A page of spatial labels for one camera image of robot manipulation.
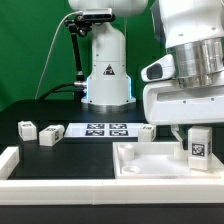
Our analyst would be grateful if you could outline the white square tabletop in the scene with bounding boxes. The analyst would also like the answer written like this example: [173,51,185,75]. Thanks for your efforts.
[113,142,224,179]

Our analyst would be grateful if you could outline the white cable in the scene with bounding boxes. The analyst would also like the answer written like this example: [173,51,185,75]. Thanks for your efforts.
[34,10,84,100]

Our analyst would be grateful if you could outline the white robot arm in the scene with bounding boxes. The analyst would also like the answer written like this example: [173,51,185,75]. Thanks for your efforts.
[68,0,224,126]

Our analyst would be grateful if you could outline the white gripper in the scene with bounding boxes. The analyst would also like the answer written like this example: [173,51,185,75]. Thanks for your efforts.
[143,77,224,147]

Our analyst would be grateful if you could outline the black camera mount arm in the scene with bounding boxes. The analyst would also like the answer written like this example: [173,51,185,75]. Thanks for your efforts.
[64,14,115,84]

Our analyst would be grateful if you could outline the white U-shaped fence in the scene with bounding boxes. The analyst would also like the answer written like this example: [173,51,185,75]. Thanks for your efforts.
[0,146,224,205]

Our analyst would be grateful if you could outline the white fiducial marker sheet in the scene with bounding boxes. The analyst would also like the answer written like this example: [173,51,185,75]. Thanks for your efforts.
[64,123,143,138]

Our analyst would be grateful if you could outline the black cables at base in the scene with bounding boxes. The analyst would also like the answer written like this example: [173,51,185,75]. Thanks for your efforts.
[34,82,88,101]

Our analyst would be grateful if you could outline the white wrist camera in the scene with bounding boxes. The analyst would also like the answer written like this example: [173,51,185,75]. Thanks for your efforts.
[141,54,175,82]

